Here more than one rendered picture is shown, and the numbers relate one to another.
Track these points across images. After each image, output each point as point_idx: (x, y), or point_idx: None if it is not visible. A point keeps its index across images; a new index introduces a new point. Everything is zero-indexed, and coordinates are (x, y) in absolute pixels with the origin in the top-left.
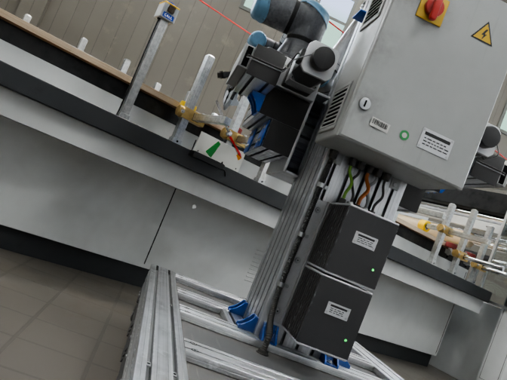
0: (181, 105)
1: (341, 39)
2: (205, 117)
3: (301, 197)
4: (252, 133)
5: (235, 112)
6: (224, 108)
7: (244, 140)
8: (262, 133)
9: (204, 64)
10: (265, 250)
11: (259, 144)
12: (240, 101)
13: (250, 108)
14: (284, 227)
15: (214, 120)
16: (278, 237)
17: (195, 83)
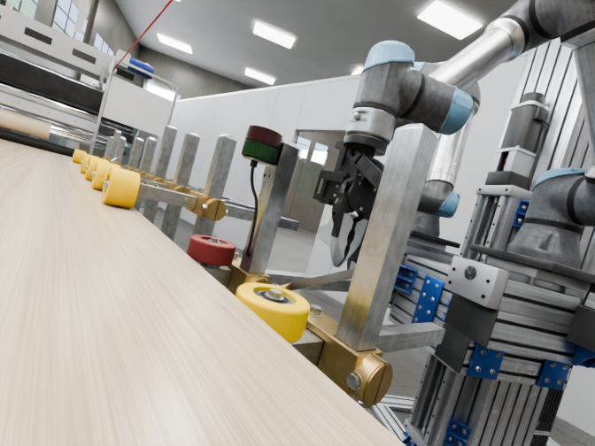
0: (390, 366)
1: (462, 151)
2: (396, 342)
3: (529, 396)
4: (500, 355)
5: (263, 226)
6: (340, 265)
7: (281, 283)
8: (559, 373)
9: (426, 178)
10: (473, 443)
11: (562, 388)
12: (274, 193)
13: (517, 327)
14: (507, 420)
15: (421, 342)
16: (500, 430)
17: (393, 252)
